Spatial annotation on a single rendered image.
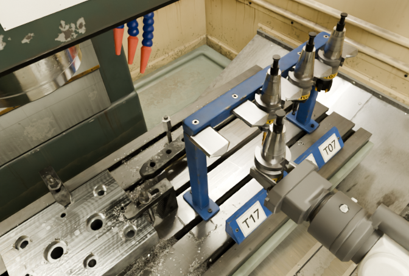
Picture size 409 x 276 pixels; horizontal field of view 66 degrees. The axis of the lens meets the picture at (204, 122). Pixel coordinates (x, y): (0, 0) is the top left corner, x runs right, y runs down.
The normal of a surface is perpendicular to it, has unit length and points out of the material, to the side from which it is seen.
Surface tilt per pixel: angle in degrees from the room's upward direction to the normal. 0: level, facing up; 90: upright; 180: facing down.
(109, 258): 0
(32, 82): 90
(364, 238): 50
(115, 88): 90
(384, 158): 24
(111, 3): 90
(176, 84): 0
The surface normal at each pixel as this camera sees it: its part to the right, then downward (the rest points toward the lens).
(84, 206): -0.04, -0.68
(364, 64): -0.76, 0.50
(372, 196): -0.35, -0.42
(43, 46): 0.66, 0.54
